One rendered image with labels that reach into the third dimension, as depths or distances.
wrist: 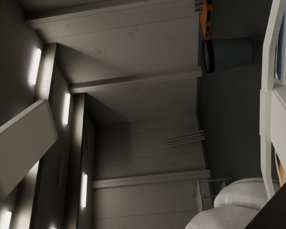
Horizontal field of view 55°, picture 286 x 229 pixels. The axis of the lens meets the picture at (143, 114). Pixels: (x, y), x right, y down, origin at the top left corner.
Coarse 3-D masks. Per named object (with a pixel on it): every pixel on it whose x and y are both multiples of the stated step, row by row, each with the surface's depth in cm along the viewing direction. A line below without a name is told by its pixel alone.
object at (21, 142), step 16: (32, 112) 16; (48, 112) 18; (0, 128) 14; (16, 128) 15; (32, 128) 16; (48, 128) 18; (0, 144) 13; (16, 144) 15; (32, 144) 16; (48, 144) 18; (0, 160) 13; (16, 160) 14; (32, 160) 16; (0, 176) 13; (16, 176) 14; (0, 192) 13
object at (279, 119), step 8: (280, 88) 14; (272, 96) 14; (280, 96) 13; (272, 104) 14; (280, 104) 13; (272, 112) 14; (280, 112) 13; (272, 120) 14; (280, 120) 13; (272, 128) 15; (280, 128) 13; (272, 136) 15; (280, 136) 13; (280, 144) 13; (280, 152) 13; (280, 160) 13
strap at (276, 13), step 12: (276, 0) 13; (276, 12) 13; (276, 24) 13; (276, 36) 13; (264, 48) 14; (264, 60) 14; (264, 72) 14; (264, 84) 15; (264, 96) 15; (264, 108) 15; (264, 120) 15; (264, 132) 15; (264, 144) 16; (264, 156) 16; (264, 168) 16; (264, 180) 17
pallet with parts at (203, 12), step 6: (198, 0) 665; (204, 0) 665; (198, 6) 715; (204, 6) 677; (210, 6) 646; (204, 12) 687; (204, 18) 698; (210, 18) 682; (204, 24) 710; (210, 24) 694; (204, 30) 722; (210, 30) 713; (204, 36) 734
